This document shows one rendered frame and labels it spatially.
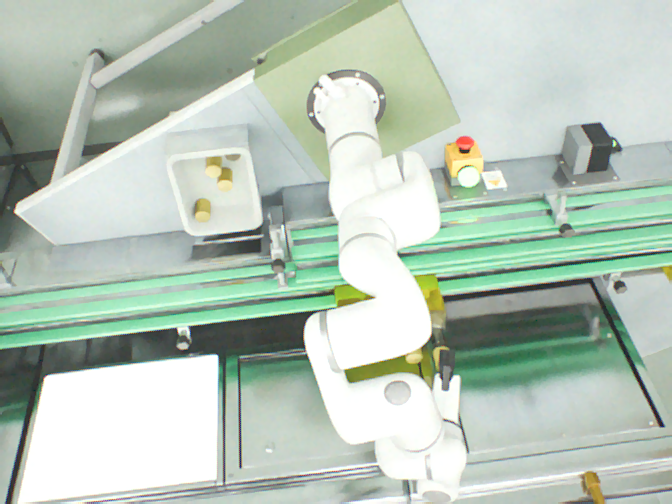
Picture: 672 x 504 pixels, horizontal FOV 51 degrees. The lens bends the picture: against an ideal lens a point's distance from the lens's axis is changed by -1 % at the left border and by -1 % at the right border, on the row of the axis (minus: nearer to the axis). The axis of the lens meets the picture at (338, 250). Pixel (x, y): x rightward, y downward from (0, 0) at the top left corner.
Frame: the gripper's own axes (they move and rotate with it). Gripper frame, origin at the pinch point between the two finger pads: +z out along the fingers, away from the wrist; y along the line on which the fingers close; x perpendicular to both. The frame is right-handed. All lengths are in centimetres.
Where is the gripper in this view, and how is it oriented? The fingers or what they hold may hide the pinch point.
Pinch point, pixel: (446, 364)
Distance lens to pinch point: 146.7
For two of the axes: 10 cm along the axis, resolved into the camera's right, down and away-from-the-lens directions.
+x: -9.9, -0.8, 1.4
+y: -0.4, -7.1, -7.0
